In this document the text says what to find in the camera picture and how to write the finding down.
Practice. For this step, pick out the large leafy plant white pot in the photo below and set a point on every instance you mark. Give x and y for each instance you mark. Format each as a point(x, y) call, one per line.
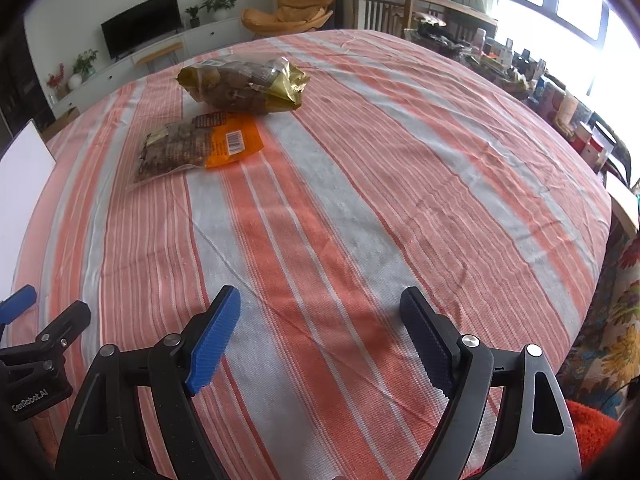
point(220, 2)

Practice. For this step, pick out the green plant in vase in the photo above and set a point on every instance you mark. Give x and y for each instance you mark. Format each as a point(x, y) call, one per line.
point(85, 62)

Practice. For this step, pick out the wooden stool with metal legs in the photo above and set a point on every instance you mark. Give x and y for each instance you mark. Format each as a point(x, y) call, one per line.
point(157, 52)

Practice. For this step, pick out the red flower arrangement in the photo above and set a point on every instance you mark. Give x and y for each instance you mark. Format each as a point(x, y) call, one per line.
point(56, 77)

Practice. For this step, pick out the orange fuzzy cloth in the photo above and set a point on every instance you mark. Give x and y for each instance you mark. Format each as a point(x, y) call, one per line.
point(592, 430)

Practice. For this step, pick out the large dark framed window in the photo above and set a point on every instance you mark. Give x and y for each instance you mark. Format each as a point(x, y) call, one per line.
point(565, 25)

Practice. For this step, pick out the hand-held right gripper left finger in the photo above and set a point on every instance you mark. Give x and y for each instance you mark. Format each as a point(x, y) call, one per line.
point(212, 342)

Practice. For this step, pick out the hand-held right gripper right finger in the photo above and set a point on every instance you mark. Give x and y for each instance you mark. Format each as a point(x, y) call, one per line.
point(427, 342)

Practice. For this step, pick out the wooden slatted rack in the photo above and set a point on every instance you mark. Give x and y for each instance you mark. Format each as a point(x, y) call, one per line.
point(385, 7)

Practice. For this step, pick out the floral fabric chair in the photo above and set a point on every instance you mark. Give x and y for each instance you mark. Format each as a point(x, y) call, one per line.
point(617, 310)

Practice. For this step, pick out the black flat television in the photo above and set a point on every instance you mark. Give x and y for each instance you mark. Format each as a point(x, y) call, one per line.
point(141, 22)

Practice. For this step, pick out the gold bag of chestnuts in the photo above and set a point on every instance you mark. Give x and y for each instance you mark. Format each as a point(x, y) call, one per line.
point(235, 85)

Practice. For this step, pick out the dark tall cabinet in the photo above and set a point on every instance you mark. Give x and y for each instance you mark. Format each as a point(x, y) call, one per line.
point(22, 85)

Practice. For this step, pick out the white round vase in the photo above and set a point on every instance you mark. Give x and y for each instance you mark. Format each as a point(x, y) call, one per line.
point(74, 81)

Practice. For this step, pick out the wooden side table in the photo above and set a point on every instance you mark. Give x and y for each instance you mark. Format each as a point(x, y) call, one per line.
point(625, 205)

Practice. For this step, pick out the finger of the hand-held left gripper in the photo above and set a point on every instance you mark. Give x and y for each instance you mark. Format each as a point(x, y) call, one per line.
point(17, 300)
point(70, 322)

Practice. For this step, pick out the orange lounge chair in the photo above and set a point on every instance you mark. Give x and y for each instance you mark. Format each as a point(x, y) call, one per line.
point(295, 10)

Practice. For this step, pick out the cluster of bottles and jars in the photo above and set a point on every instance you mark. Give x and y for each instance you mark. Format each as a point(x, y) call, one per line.
point(550, 95)

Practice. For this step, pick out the orange clear nut packet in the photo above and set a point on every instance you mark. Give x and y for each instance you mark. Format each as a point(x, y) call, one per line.
point(200, 145)

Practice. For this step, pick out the orange grey striped tablecloth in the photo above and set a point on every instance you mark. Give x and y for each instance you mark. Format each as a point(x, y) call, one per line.
point(375, 185)

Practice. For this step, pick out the white storage box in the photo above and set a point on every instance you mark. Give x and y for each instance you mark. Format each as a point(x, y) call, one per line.
point(22, 200)

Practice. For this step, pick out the white television cabinet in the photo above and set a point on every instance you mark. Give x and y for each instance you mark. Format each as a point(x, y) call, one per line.
point(210, 32)

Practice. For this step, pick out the small plant dark pot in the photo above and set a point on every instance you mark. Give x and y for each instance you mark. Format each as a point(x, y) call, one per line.
point(192, 15)

